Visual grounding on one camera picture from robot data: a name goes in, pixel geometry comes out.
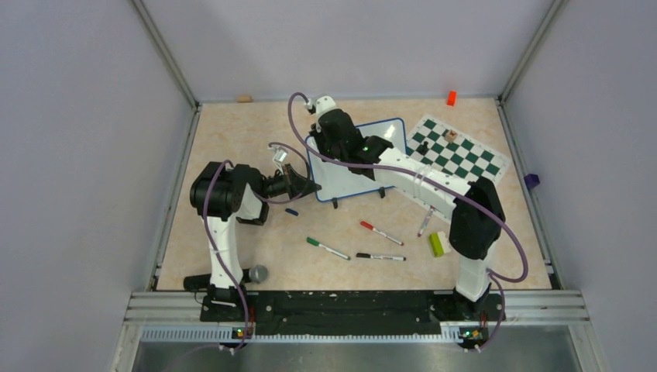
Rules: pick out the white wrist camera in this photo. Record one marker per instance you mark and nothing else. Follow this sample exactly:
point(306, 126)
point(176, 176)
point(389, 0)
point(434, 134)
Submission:
point(320, 106)
point(279, 154)

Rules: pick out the small wooden cylinder piece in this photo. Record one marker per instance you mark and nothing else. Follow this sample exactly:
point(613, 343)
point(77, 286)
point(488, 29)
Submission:
point(451, 136)

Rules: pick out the purple marker pen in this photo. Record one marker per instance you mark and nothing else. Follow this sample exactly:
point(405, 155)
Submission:
point(425, 222)

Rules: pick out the red marker pen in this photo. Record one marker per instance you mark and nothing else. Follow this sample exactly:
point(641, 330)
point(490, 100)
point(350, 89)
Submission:
point(380, 232)

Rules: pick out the green white chessboard mat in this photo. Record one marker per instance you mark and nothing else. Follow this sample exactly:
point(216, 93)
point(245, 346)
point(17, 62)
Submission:
point(466, 157)

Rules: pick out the purple block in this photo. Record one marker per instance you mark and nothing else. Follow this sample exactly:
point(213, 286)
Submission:
point(531, 181)

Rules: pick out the blue framed whiteboard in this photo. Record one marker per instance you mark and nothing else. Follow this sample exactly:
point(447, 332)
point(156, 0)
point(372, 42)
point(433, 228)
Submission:
point(338, 182)

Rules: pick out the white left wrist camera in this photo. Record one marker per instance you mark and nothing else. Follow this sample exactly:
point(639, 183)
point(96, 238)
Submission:
point(279, 154)

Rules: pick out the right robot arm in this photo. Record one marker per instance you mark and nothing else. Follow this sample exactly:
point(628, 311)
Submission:
point(472, 208)

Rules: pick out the lime green toy brick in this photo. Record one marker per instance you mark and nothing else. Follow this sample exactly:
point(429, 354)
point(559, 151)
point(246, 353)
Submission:
point(439, 244)

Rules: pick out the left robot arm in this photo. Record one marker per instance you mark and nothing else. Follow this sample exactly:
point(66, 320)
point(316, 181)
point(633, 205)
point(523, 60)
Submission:
point(223, 196)

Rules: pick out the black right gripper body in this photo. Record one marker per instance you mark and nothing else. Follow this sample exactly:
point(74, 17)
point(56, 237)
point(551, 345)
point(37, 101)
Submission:
point(321, 142)

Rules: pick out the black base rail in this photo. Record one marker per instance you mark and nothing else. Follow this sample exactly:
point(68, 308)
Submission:
point(353, 313)

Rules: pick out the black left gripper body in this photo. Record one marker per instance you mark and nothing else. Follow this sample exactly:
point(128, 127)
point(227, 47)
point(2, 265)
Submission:
point(280, 184)

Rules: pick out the orange red block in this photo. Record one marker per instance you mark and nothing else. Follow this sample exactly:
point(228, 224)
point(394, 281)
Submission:
point(451, 99)

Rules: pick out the green marker pen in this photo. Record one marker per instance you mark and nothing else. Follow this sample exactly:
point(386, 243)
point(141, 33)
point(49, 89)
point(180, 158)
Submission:
point(316, 243)

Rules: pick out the black marker pen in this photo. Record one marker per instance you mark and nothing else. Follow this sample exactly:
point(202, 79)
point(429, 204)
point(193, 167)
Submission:
point(380, 257)

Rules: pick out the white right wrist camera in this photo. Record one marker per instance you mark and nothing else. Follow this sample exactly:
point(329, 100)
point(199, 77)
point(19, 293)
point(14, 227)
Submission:
point(320, 106)

